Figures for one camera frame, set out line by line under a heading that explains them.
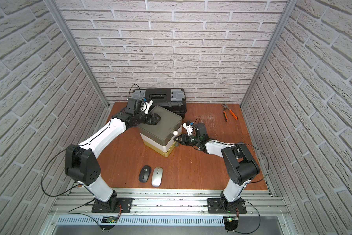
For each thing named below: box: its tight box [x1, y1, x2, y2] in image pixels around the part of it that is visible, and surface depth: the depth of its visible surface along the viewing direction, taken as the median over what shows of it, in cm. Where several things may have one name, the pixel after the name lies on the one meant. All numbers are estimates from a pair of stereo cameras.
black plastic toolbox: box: [131, 88, 187, 118], surface depth 103 cm
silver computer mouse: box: [151, 166, 164, 188], surface depth 85 cm
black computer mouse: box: [138, 165, 152, 183], surface depth 85 cm
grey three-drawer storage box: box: [138, 105, 183, 158], surface depth 85 cm
